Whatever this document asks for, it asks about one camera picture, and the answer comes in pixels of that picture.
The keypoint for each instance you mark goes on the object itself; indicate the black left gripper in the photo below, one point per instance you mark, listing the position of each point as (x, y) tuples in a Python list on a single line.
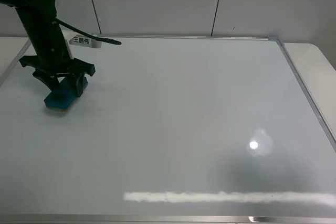
[(44, 73)]

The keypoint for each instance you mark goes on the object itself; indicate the blue whiteboard eraser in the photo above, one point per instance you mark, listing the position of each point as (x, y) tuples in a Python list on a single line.
[(63, 97)]

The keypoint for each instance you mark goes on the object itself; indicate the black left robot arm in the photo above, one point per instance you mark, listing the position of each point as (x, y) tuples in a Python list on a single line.
[(53, 58)]

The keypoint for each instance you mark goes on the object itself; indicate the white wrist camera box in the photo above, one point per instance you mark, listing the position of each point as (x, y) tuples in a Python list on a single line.
[(76, 39)]

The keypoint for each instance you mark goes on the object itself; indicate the white whiteboard with aluminium frame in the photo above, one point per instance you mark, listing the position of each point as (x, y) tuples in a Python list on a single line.
[(169, 130)]

